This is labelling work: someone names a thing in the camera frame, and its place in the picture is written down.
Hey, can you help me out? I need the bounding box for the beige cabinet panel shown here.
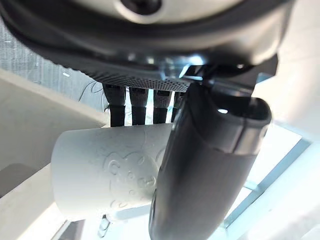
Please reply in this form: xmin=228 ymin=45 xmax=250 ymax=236
xmin=0 ymin=68 xmax=111 ymax=199

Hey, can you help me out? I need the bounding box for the grey mesh fabric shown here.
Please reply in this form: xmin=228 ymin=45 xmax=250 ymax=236
xmin=0 ymin=22 xmax=111 ymax=112

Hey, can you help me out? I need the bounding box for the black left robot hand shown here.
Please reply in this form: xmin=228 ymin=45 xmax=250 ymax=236
xmin=0 ymin=0 xmax=296 ymax=240

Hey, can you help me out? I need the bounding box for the white embossed bear cup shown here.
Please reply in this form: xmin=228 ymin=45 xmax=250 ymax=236
xmin=50 ymin=122 xmax=176 ymax=222

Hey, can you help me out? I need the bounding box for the metal dishwasher rack frame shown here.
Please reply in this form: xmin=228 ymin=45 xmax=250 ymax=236
xmin=221 ymin=138 xmax=313 ymax=230

